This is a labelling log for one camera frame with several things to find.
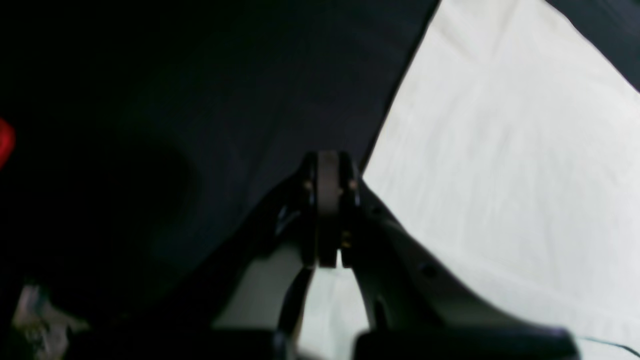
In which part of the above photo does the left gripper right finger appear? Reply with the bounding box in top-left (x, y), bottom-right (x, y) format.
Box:
top-left (339, 152), bottom-right (581, 360)

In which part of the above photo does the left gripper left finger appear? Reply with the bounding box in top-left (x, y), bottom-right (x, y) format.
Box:
top-left (211, 152), bottom-right (320, 333)

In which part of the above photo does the pale green T-shirt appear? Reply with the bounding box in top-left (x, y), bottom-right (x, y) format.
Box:
top-left (312, 0), bottom-right (639, 360)

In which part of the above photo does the black table cloth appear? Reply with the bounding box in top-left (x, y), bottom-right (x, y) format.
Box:
top-left (0, 0), bottom-right (640, 311)

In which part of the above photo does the red black clamp bottom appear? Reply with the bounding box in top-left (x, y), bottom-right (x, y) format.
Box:
top-left (0, 117), bottom-right (16, 170)

